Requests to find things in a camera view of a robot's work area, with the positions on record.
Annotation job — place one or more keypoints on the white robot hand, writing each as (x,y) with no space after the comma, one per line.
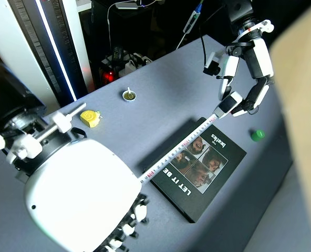
(79,189)
(260,60)

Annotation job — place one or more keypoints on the white measuring tape strip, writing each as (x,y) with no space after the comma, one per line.
(229,103)

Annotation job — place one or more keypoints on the black Beatles album book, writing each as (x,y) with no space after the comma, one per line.
(218,183)

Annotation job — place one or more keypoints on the beige blurry board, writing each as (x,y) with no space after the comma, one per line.
(302,105)

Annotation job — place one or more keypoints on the green toy cylinder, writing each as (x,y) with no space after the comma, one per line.
(258,135)

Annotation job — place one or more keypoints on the small white bowl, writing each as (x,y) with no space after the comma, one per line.
(129,97)

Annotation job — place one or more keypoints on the small white spoon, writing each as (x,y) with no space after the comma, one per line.
(129,91)

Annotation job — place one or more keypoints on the red lit device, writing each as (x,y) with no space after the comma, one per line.
(108,76)

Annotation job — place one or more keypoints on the black power adapter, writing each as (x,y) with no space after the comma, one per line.
(118,53)

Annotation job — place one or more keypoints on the flat grey device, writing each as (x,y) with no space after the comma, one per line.
(126,5)

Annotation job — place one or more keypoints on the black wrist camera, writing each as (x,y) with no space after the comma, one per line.
(212,69)

